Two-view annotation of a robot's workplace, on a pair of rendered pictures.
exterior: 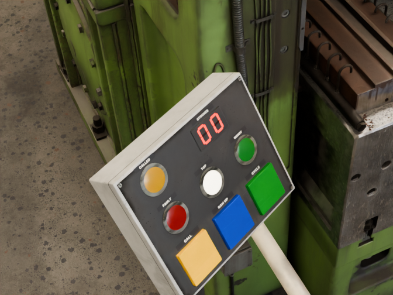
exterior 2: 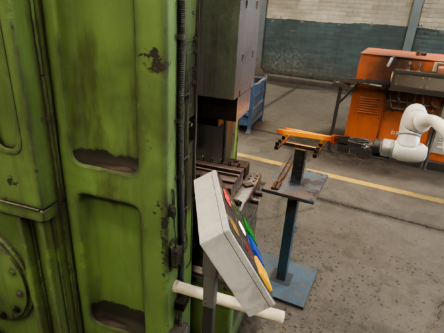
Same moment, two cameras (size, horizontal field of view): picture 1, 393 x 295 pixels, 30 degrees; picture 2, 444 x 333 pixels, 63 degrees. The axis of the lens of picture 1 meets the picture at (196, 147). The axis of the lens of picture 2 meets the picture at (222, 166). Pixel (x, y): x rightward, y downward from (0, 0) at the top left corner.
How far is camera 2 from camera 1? 92 cm
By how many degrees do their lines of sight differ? 47
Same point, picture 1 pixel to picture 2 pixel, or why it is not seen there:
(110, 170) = (211, 230)
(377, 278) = (236, 313)
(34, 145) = not seen: outside the picture
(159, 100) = (88, 265)
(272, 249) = (225, 296)
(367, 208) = not seen: hidden behind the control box
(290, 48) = (191, 178)
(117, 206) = (228, 250)
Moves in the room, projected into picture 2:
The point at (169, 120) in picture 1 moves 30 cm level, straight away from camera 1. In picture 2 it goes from (207, 199) to (135, 168)
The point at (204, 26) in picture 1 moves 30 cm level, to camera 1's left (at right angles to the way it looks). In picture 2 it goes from (168, 162) to (86, 193)
